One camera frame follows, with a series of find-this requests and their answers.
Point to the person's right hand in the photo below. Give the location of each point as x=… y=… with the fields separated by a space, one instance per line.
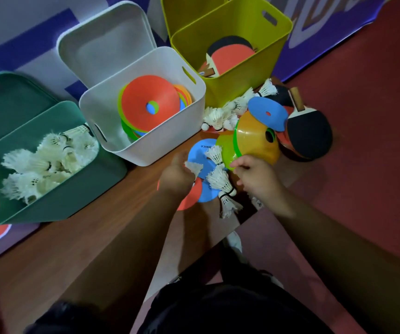
x=261 y=180

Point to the person's left hand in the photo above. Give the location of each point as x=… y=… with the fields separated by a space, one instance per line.
x=175 y=180

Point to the person's left fingers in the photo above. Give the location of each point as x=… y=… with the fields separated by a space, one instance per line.
x=181 y=159

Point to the person's right thumb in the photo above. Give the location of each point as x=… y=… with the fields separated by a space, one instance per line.
x=243 y=180

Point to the white feather shuttlecock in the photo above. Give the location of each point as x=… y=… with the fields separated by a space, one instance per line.
x=214 y=117
x=215 y=155
x=228 y=206
x=266 y=88
x=240 y=103
x=231 y=122
x=194 y=167
x=219 y=180

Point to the person's left forearm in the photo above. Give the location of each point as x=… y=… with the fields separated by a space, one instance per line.
x=130 y=260

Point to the person's right forearm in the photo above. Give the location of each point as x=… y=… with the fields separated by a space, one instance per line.
x=346 y=267

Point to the blue disc cone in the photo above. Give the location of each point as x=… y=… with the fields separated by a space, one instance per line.
x=268 y=113
x=197 y=153
x=207 y=193
x=182 y=104

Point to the white storage bin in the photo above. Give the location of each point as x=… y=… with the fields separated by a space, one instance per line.
x=158 y=135

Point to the yellow-green disc cone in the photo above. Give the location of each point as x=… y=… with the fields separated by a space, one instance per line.
x=226 y=149

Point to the red disc cone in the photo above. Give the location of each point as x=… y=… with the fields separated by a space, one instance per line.
x=191 y=200

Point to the yellow-orange disc cone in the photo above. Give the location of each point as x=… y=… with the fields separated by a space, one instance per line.
x=254 y=139

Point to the green disc cone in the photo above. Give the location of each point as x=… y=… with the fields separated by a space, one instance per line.
x=127 y=130

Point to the person's white shoe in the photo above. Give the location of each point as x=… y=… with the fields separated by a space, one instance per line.
x=234 y=241

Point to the orange disc cone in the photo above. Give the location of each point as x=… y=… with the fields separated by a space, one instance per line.
x=185 y=93
x=144 y=97

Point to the black table tennis paddle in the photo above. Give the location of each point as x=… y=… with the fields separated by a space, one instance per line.
x=228 y=40
x=282 y=96
x=309 y=133

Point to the yellow storage bin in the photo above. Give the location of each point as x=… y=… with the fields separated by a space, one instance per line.
x=241 y=83

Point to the green storage bin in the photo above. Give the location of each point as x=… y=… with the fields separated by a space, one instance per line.
x=81 y=191

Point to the person's black clothing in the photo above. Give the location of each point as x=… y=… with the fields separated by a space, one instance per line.
x=234 y=309

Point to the pile of white shuttlecocks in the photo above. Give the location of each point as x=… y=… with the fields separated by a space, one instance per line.
x=47 y=163

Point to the white bin lid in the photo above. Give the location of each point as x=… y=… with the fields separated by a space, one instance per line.
x=106 y=41

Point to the green bin lid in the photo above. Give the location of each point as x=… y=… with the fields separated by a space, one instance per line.
x=8 y=104

